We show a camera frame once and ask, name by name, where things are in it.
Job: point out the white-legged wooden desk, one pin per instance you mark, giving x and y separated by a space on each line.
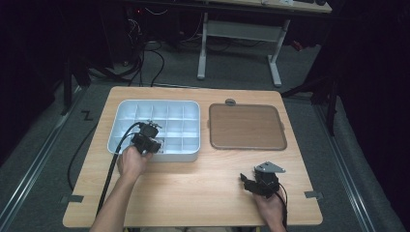
240 30

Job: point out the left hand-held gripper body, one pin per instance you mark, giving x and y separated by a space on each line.
146 140

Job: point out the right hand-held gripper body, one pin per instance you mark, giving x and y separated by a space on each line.
266 183

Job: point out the metal floor rail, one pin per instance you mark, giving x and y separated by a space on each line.
346 174
35 158

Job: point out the brown box lid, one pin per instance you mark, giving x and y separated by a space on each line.
246 126

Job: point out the red object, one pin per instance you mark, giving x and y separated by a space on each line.
297 45

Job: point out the grey round table knob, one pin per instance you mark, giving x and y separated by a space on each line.
230 102

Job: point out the grey tape piece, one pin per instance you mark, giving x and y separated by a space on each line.
72 198
313 194

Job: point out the person's right hand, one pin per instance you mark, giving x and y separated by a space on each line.
270 209

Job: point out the person's left hand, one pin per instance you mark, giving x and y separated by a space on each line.
133 164

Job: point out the white compartment storage box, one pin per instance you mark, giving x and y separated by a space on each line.
154 130

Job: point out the black metal stand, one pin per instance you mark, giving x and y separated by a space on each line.
322 93
72 80

